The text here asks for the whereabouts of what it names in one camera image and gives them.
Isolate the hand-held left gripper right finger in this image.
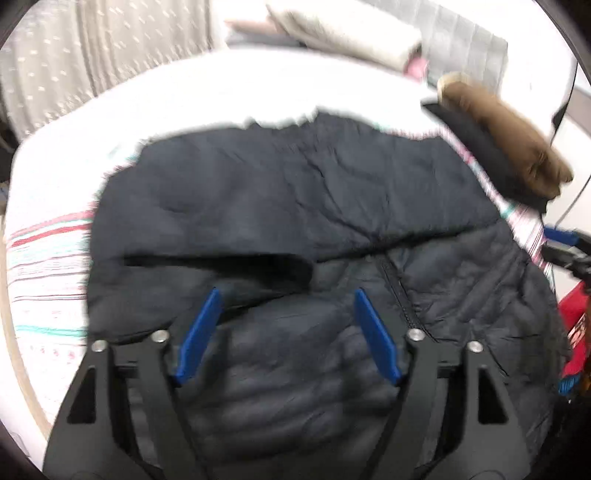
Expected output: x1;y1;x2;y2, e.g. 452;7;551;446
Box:
353;289;532;480

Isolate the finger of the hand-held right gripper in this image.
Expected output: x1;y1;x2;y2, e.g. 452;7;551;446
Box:
539;244;591;278
542;225;591;248

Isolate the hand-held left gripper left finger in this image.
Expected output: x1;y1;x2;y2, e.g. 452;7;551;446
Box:
44;288;224;480

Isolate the black puffer jacket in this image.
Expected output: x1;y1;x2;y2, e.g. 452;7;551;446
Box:
85;107;573;480

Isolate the brown fur-trimmed black hood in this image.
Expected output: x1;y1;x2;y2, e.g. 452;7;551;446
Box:
421;71;574;214

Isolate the white striped bed sheet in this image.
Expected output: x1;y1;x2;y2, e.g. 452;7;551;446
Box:
4;46;557;444

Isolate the grey ribbed cushion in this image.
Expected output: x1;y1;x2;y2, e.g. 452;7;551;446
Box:
360;0;509;88

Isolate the pink cloth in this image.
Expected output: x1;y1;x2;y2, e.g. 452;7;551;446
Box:
403;55;429;84

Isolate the folded beige blanket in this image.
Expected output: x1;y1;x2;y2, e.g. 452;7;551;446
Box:
265;0;423;75

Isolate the grey dotted curtain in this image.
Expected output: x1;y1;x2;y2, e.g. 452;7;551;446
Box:
0;0;218;139

